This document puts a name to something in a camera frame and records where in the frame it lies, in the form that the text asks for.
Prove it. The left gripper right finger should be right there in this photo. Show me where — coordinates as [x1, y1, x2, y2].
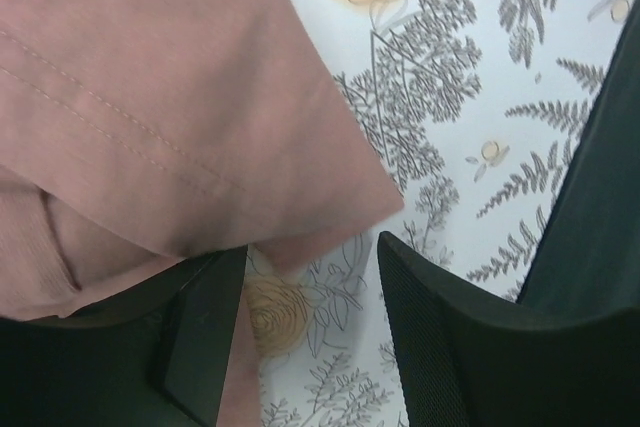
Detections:
[377, 10, 639, 426]

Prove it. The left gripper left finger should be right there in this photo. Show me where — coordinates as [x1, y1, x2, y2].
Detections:
[1, 247, 246, 426]

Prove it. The pink t shirt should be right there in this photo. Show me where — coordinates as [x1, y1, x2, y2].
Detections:
[1, 0, 403, 426]

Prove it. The floral patterned table mat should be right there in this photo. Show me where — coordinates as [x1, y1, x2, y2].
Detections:
[247, 0, 639, 426]

